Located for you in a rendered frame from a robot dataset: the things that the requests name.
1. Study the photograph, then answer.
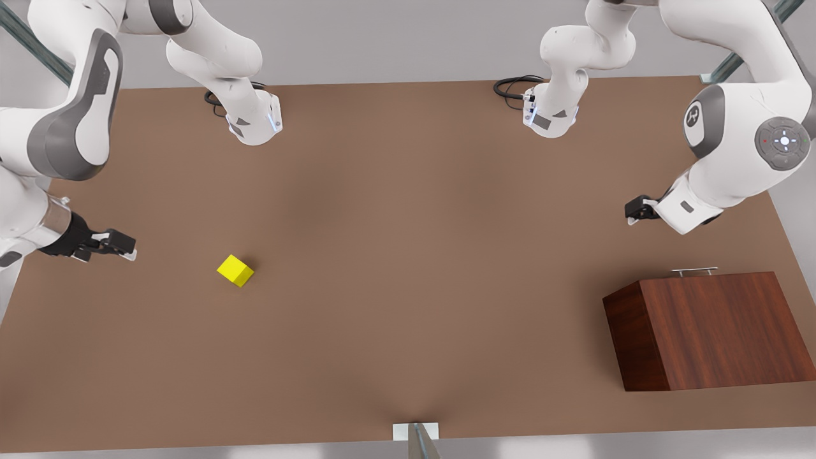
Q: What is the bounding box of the silver frame post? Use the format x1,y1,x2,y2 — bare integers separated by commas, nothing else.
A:
699,0,806,85
392,421,441,459
0,6,75,87

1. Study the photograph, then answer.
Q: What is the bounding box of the black cable loop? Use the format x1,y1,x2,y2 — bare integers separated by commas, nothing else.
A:
204,81,267,119
493,75,548,111

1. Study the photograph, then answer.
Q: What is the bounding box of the dark wooden drawer cabinet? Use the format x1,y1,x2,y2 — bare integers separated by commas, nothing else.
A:
602,272,816,392

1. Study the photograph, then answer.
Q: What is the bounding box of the yellow cube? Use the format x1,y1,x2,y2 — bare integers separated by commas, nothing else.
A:
217,254,255,288

